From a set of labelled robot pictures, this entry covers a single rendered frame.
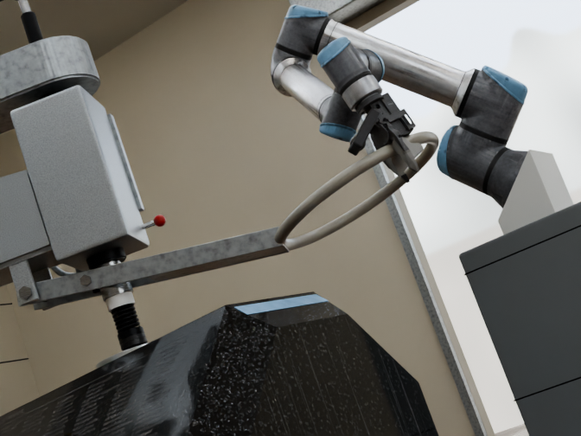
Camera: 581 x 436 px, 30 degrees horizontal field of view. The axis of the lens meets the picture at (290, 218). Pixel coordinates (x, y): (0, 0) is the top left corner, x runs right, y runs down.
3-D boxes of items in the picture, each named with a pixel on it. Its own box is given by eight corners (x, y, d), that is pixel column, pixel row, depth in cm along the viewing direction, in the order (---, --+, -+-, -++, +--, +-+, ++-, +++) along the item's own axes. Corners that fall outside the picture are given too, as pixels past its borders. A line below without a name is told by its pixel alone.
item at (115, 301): (105, 310, 273) (101, 298, 274) (113, 313, 280) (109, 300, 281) (130, 301, 273) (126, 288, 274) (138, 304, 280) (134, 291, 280)
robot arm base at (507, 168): (523, 214, 322) (494, 201, 326) (549, 156, 318) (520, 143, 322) (501, 214, 305) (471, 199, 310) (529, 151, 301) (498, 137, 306)
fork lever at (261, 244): (12, 304, 270) (9, 285, 271) (40, 311, 289) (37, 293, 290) (281, 243, 264) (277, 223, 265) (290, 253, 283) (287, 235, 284)
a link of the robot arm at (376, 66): (345, 87, 279) (325, 85, 268) (361, 45, 277) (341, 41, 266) (376, 100, 276) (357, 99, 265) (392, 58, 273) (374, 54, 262)
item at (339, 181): (264, 236, 250) (258, 226, 250) (291, 263, 298) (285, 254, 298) (442, 118, 249) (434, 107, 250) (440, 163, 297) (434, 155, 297)
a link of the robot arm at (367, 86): (349, 82, 253) (335, 104, 261) (361, 99, 252) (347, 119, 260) (379, 70, 257) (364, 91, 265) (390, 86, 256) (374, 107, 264)
